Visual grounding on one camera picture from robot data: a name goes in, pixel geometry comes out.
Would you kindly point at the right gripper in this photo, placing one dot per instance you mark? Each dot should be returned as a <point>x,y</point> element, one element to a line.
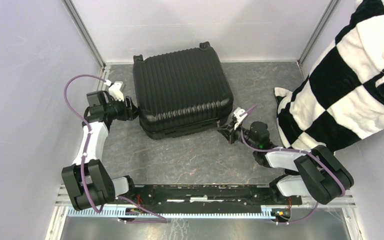
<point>228,133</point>

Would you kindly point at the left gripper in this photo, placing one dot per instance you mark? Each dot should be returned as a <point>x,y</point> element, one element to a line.
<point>130,112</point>

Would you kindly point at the black suitcase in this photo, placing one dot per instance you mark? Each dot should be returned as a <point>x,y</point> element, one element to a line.
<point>182,92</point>

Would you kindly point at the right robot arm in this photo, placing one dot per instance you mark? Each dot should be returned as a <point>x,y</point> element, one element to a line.
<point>314,172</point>

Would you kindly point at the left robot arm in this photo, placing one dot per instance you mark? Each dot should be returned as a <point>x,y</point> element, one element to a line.
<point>87,182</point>

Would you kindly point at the black white checkered blanket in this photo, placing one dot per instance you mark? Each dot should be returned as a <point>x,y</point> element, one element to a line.
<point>341,101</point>

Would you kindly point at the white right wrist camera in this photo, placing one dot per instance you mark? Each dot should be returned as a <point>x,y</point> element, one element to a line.
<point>238,116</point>

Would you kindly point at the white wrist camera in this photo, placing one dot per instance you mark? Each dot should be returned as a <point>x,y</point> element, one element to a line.
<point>238,116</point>
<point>115,90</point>

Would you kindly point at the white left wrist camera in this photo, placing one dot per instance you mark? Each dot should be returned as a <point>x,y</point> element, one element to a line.
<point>115,90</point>

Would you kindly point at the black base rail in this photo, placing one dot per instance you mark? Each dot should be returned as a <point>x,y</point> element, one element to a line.
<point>209,198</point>

